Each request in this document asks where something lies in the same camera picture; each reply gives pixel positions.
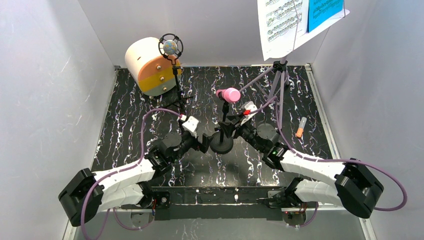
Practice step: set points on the blue sheet music page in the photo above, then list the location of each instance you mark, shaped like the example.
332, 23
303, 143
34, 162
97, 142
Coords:
321, 10

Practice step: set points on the silver mesh studio microphone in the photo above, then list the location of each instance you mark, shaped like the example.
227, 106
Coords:
170, 47

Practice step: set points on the round pastel drawer cabinet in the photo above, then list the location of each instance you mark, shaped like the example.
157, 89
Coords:
152, 73

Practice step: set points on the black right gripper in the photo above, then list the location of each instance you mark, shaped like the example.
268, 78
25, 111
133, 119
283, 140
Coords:
238, 127

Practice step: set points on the white sheet music page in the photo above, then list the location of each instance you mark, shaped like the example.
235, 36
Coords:
283, 26

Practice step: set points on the pink microphone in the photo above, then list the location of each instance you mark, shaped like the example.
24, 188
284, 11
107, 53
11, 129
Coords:
230, 95

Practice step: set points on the aluminium rail right edge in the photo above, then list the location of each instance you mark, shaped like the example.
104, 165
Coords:
366, 224

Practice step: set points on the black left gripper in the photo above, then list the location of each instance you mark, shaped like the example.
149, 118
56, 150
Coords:
203, 143

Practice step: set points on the black round-base mic stand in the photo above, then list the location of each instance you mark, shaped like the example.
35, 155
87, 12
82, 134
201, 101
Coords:
220, 143

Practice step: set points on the orange grey marker pen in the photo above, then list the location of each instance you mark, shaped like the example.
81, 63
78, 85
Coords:
301, 127

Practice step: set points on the black tripod microphone stand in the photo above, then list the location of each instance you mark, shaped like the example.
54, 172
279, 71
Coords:
181, 101

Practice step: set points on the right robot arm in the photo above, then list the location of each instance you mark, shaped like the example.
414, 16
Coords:
347, 184

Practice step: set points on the lilac music stand tripod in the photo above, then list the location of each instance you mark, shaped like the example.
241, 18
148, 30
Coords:
276, 93

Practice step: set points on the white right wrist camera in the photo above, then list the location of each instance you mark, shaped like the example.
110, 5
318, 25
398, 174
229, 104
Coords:
248, 108

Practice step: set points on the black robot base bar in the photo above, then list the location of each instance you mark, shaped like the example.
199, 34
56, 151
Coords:
246, 202

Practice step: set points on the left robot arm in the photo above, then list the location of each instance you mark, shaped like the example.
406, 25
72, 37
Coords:
89, 192

